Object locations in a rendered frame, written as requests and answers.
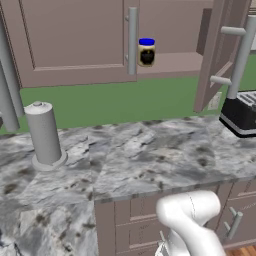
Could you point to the black toaster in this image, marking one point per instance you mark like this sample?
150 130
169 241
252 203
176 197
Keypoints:
239 115

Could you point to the closed mauve cabinet door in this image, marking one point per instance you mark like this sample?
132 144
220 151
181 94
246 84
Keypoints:
73 40

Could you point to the grey paper towel holder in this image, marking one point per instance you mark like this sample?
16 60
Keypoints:
42 133

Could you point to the blue-lidded mayonnaise jar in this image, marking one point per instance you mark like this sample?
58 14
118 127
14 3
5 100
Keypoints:
146 53

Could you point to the white wall outlet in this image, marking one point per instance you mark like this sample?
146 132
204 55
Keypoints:
214 101

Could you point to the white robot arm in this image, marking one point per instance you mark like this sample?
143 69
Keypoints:
186 216

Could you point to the mauve base cabinet run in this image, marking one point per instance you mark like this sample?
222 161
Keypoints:
140 220

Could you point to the open mauve cabinet door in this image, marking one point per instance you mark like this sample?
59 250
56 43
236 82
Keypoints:
216 50

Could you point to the mauve wall cabinet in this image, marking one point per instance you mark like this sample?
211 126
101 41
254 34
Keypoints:
173 36

